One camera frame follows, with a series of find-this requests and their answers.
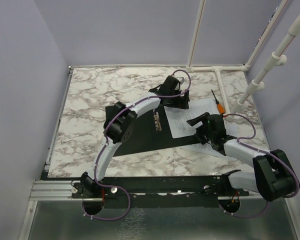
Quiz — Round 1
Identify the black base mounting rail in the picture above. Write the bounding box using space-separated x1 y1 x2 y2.
69 174 261 210

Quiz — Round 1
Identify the printed paper sheet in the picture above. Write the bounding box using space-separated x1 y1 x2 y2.
206 122 239 159
164 98 219 139

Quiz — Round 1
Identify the grey black file folder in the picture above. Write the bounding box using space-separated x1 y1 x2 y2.
114 106 199 157

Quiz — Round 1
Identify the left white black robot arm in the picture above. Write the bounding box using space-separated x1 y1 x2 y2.
80 70 192 198

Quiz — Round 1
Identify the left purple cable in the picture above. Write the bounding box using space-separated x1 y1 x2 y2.
93 69 192 221

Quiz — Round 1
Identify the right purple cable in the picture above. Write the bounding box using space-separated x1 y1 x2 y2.
222 113 300 218

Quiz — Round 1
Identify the purple cable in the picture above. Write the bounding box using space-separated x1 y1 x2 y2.
222 113 300 218
93 69 192 221

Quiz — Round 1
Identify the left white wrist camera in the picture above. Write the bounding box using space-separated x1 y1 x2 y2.
177 77 185 85

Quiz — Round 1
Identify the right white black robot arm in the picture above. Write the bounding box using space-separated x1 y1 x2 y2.
187 112 300 202

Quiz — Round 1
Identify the white pvc pipe frame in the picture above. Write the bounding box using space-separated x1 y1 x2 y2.
186 0 300 115

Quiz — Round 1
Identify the orange handled screwdriver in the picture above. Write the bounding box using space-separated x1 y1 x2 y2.
211 90 226 115

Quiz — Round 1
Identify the silver aluminium rail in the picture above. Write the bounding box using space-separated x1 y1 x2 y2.
29 180 73 201

